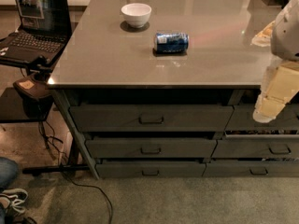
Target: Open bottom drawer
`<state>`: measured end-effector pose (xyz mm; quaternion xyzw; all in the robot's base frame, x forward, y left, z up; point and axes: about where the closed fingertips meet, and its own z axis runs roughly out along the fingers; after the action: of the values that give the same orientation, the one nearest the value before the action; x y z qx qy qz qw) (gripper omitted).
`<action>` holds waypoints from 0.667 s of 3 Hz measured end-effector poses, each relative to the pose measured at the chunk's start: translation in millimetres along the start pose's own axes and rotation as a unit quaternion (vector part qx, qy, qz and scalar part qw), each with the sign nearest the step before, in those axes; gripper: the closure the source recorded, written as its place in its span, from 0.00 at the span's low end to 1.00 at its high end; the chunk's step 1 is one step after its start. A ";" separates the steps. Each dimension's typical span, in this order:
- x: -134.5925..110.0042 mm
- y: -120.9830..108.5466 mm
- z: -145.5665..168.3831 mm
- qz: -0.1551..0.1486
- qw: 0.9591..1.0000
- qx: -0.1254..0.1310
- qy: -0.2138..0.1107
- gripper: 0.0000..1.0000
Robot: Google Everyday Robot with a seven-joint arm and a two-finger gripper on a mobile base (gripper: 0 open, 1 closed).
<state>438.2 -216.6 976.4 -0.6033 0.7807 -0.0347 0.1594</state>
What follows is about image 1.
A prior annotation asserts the black laptop stand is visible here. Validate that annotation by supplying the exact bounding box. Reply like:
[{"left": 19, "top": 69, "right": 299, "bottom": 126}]
[{"left": 0, "top": 58, "right": 91, "bottom": 177}]

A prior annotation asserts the black floor cable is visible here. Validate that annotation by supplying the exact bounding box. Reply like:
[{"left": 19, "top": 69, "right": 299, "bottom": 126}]
[{"left": 37, "top": 120, "right": 114, "bottom": 224}]

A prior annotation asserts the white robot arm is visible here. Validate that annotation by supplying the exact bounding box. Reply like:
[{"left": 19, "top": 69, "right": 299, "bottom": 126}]
[{"left": 252, "top": 0, "right": 299, "bottom": 123}]

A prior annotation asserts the grey drawer cabinet frame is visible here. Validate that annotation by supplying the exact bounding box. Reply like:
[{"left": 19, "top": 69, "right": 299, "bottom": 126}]
[{"left": 50, "top": 88, "right": 299, "bottom": 181}]

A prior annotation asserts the black open laptop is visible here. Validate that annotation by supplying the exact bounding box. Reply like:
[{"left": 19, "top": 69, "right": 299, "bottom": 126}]
[{"left": 0, "top": 0, "right": 72, "bottom": 66}]

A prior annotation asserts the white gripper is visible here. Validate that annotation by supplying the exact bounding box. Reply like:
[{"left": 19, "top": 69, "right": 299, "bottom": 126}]
[{"left": 252, "top": 61, "right": 299, "bottom": 123}]

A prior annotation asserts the white ceramic bowl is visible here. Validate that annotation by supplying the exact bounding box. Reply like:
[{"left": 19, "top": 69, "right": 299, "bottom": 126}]
[{"left": 121, "top": 3, "right": 151, "bottom": 28}]

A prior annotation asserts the blue soda can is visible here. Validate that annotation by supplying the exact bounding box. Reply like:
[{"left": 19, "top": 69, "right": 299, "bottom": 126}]
[{"left": 154, "top": 33, "right": 189, "bottom": 53}]

